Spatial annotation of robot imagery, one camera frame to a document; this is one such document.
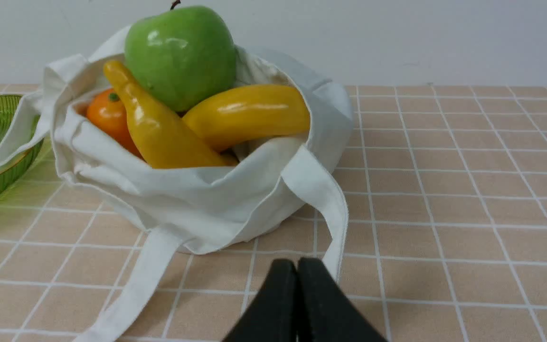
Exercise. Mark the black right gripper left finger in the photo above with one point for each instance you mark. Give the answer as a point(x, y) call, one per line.
point(269, 317)

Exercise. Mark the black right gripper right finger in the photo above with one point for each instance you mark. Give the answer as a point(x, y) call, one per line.
point(324, 313)

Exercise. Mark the yellow plastic banana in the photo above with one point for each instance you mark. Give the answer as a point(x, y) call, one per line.
point(249, 112)
point(162, 138)

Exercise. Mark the white cloth tote bag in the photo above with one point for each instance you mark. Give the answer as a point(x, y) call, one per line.
point(200, 210)

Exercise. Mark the orange plastic tangerine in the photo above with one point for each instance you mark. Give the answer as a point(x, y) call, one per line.
point(108, 113)

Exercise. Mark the green plastic apple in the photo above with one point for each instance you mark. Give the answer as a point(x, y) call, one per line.
point(182, 56)

